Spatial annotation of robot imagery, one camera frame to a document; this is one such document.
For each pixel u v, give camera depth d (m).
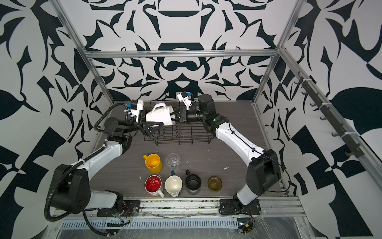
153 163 0.88
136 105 0.58
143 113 0.64
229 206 0.74
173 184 0.80
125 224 0.70
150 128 0.62
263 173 0.44
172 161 0.89
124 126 0.57
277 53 0.90
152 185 0.81
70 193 0.42
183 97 0.67
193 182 0.82
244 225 0.71
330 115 0.55
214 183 0.81
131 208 0.74
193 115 0.64
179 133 1.00
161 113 0.61
